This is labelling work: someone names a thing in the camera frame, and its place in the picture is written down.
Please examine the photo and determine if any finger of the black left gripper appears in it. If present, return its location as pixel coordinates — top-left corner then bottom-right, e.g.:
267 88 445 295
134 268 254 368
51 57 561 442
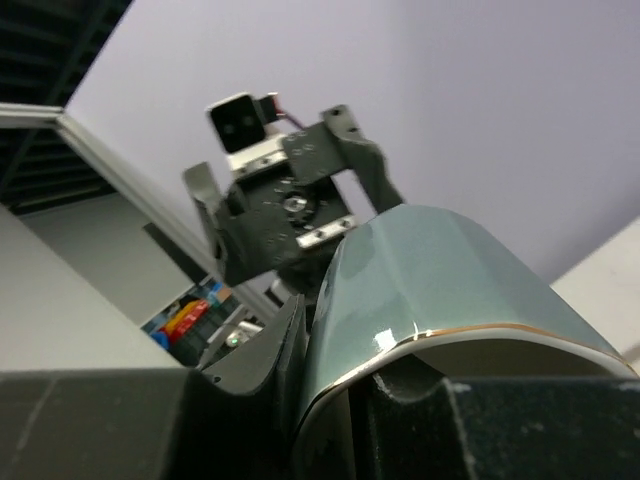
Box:
322 105 404 213
182 162 224 273

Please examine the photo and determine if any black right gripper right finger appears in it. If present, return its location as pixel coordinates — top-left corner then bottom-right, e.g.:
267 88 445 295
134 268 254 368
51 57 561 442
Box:
349 374 639 479

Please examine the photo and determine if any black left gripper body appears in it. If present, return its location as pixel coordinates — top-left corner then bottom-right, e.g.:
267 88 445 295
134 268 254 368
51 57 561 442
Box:
214 123 357 286

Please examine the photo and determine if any grey teal mug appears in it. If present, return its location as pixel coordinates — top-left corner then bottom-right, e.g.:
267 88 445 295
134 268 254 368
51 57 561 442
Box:
292 205 639 479

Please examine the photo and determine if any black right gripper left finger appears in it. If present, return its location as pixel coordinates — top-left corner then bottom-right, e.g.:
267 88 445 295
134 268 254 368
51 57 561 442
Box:
1 296 306 479

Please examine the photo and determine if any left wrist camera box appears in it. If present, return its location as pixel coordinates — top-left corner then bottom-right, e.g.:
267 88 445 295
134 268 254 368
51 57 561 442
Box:
206 92 286 180

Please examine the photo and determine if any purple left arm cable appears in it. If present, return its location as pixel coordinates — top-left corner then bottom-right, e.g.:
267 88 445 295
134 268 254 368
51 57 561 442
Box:
277 107 309 134

